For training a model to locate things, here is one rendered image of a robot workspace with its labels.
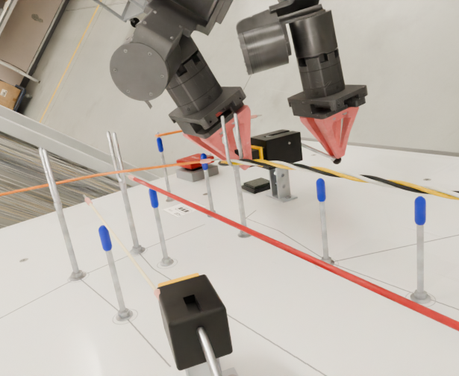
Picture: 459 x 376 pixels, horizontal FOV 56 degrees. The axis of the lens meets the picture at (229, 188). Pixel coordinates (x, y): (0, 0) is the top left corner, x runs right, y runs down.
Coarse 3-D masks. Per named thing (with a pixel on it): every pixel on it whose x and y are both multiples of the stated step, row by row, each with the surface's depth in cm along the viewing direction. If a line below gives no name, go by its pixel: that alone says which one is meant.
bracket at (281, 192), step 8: (280, 168) 59; (272, 176) 60; (280, 176) 59; (288, 176) 60; (272, 184) 61; (280, 184) 59; (288, 184) 60; (272, 192) 61; (280, 192) 59; (288, 192) 60; (280, 200) 59; (288, 200) 59
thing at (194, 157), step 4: (188, 156) 78; (192, 156) 78; (196, 156) 77; (208, 156) 76; (212, 156) 76; (176, 160) 77; (180, 160) 76; (184, 160) 75; (188, 160) 75; (192, 160) 74; (196, 160) 74; (192, 164) 73; (196, 164) 74; (200, 164) 74; (188, 168) 74; (192, 168) 73; (196, 168) 75; (200, 168) 76
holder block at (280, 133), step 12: (276, 132) 59; (288, 132) 58; (252, 144) 58; (264, 144) 56; (276, 144) 56; (288, 144) 57; (300, 144) 58; (276, 156) 57; (288, 156) 57; (300, 156) 58; (264, 168) 57
